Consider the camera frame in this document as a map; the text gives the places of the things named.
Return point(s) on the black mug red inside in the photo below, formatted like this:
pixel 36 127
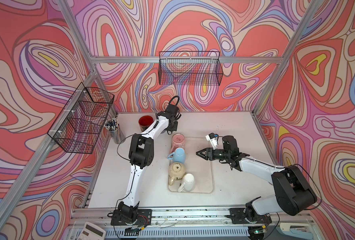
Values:
pixel 145 121

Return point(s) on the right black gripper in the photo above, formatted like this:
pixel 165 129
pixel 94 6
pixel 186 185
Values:
pixel 209 153

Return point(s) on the beige teapot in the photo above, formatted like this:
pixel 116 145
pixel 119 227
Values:
pixel 176 172

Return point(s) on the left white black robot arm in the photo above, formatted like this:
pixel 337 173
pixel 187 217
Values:
pixel 141 155

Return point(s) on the back black wire basket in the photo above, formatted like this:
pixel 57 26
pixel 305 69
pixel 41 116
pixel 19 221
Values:
pixel 190 68

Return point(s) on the pink mug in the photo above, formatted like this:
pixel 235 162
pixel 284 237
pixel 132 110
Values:
pixel 177 141

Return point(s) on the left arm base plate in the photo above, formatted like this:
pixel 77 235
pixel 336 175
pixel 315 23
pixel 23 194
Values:
pixel 144 216

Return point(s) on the white calculator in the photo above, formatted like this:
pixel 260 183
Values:
pixel 91 232

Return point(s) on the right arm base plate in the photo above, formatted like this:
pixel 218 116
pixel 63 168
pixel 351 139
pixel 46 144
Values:
pixel 239 216

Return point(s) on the light blue mug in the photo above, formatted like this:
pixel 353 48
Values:
pixel 177 156

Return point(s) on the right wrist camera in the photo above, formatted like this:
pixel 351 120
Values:
pixel 212 138

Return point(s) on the black wire basket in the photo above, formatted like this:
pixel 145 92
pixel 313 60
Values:
pixel 85 114
pixel 190 68

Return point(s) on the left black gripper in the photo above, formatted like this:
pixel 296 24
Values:
pixel 175 126

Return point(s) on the left black wire basket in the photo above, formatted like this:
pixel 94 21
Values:
pixel 85 114

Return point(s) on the white mug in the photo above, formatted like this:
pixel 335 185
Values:
pixel 187 183

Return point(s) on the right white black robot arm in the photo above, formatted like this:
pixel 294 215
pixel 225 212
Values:
pixel 292 192

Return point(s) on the metal cup of pens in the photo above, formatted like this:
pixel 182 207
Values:
pixel 113 127

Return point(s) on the beige serving tray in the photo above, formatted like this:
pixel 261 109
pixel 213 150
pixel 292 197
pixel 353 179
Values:
pixel 199 168

